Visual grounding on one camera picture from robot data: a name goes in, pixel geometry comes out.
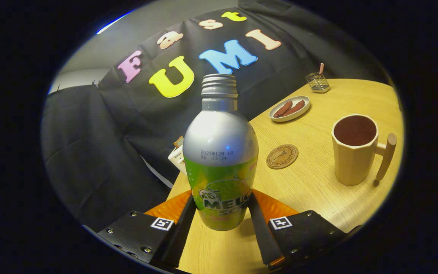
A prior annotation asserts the wooden table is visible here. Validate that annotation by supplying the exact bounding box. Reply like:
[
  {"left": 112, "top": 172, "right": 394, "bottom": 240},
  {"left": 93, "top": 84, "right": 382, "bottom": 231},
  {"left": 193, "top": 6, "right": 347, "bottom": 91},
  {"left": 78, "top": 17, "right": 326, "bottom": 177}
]
[{"left": 166, "top": 78, "right": 405, "bottom": 274}]

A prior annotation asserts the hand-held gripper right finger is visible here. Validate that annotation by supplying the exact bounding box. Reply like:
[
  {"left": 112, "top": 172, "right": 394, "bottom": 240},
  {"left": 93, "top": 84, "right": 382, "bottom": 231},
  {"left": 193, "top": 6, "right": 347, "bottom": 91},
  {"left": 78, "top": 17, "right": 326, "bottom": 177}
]
[{"left": 248, "top": 188, "right": 362, "bottom": 271}]

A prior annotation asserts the cream cup with wooden handle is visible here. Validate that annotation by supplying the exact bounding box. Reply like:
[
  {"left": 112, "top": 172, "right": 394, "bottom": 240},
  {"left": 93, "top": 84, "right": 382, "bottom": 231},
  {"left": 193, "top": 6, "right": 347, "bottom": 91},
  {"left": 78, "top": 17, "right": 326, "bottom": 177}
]
[{"left": 332, "top": 114, "right": 397, "bottom": 187}]

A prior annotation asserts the brown sausage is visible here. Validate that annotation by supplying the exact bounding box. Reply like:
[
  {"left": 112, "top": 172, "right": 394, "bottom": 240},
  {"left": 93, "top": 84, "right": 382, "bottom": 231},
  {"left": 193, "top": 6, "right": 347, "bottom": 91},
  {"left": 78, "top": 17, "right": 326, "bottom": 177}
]
[
  {"left": 273, "top": 100, "right": 293, "bottom": 118},
  {"left": 282, "top": 100, "right": 306, "bottom": 116}
]

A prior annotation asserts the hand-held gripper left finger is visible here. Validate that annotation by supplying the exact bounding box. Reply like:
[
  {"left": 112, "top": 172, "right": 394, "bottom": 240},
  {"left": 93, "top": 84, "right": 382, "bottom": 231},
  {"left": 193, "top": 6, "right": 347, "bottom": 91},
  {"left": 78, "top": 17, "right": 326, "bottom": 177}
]
[{"left": 97, "top": 190, "right": 197, "bottom": 269}]

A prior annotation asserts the round wooden coaster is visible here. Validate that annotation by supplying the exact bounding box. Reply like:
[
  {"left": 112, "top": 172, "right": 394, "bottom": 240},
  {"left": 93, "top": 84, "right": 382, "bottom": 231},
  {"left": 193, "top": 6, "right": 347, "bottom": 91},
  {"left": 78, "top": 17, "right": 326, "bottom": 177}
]
[{"left": 266, "top": 144, "right": 299, "bottom": 170}]

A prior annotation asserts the white oval plate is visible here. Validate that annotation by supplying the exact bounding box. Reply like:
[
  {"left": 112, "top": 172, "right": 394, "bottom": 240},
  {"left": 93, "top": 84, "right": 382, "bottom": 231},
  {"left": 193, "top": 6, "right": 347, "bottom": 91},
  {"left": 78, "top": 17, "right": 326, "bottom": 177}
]
[{"left": 268, "top": 96, "right": 311, "bottom": 123}]

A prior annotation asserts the white toaster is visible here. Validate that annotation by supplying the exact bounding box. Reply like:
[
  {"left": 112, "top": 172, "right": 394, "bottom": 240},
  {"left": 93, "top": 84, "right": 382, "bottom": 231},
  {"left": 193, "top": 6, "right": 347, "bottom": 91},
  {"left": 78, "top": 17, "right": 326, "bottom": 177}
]
[{"left": 168, "top": 145, "right": 187, "bottom": 175}]

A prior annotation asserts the silver green juice bottle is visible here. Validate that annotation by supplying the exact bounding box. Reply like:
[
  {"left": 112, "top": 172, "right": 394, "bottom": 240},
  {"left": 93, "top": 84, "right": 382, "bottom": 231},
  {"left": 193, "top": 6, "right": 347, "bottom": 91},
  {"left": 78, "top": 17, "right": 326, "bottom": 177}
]
[{"left": 183, "top": 73, "right": 259, "bottom": 231}]

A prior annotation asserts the wire mesh holder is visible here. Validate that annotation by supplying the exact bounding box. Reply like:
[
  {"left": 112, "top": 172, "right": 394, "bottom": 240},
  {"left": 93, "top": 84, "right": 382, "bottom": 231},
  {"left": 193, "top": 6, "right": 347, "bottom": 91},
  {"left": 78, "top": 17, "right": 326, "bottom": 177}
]
[{"left": 305, "top": 72, "right": 331, "bottom": 94}]

